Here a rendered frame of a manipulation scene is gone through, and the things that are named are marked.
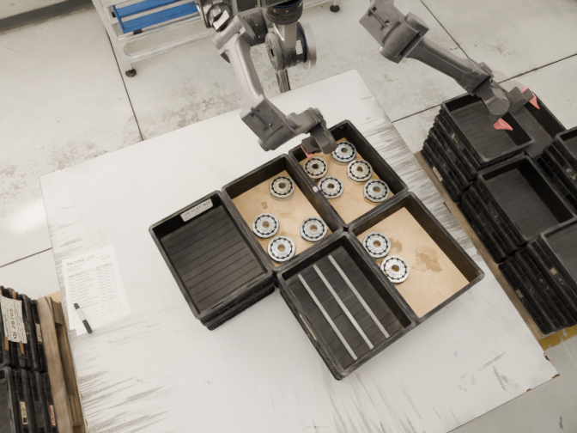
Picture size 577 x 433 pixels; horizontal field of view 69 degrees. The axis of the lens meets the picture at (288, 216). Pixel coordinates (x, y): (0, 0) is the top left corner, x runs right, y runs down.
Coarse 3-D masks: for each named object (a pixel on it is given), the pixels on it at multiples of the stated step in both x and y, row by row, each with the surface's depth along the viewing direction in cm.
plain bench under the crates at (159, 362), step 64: (192, 128) 200; (384, 128) 197; (64, 192) 186; (128, 192) 185; (192, 192) 184; (64, 256) 173; (128, 256) 172; (128, 320) 161; (192, 320) 160; (256, 320) 160; (448, 320) 158; (512, 320) 158; (128, 384) 151; (192, 384) 150; (256, 384) 150; (320, 384) 150; (384, 384) 149; (448, 384) 149; (512, 384) 148
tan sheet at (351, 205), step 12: (324, 156) 176; (360, 156) 175; (336, 168) 173; (348, 180) 170; (348, 192) 168; (360, 192) 168; (336, 204) 166; (348, 204) 166; (360, 204) 166; (348, 216) 164
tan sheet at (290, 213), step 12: (252, 192) 169; (264, 192) 169; (300, 192) 169; (240, 204) 167; (252, 204) 167; (264, 204) 166; (276, 204) 166; (288, 204) 166; (300, 204) 166; (252, 216) 164; (276, 216) 164; (288, 216) 164; (300, 216) 164; (288, 228) 162; (300, 240) 160; (300, 252) 158; (276, 264) 156
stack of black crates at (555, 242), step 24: (576, 216) 187; (552, 240) 194; (576, 240) 194; (504, 264) 219; (528, 264) 200; (552, 264) 184; (576, 264) 189; (528, 288) 206; (552, 288) 191; (576, 288) 175; (528, 312) 213; (552, 312) 196; (576, 312) 181
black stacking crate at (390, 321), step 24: (312, 264) 156; (360, 264) 151; (312, 288) 152; (336, 288) 152; (360, 288) 151; (384, 288) 142; (312, 312) 148; (336, 312) 148; (360, 312) 148; (384, 312) 147; (312, 336) 145; (336, 336) 144; (360, 336) 144; (384, 336) 144
